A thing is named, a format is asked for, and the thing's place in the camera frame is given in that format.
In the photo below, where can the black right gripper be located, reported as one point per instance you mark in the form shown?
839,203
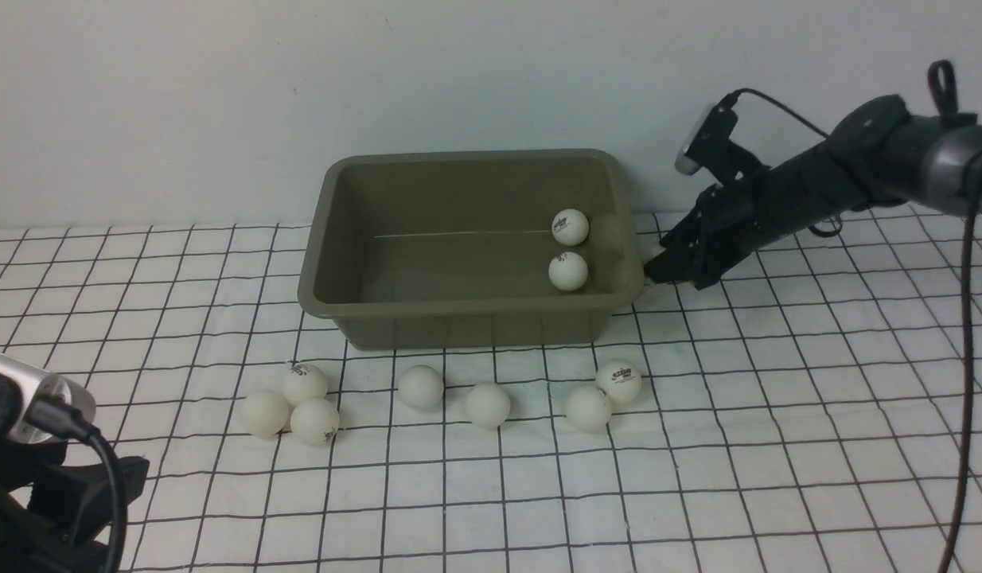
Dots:
757,206

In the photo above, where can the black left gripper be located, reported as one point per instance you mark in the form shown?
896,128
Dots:
60,518

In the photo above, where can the white ping-pong ball with logo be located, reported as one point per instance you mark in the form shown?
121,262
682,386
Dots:
620,380
304,381
570,227

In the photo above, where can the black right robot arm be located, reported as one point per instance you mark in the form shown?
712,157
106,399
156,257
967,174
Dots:
880,155

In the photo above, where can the white grid tablecloth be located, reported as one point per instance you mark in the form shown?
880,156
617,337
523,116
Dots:
803,415

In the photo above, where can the olive plastic bin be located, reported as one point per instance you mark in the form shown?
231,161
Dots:
451,249

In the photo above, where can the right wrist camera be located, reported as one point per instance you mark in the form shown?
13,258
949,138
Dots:
709,147

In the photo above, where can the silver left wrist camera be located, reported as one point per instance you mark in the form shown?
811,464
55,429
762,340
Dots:
29,382

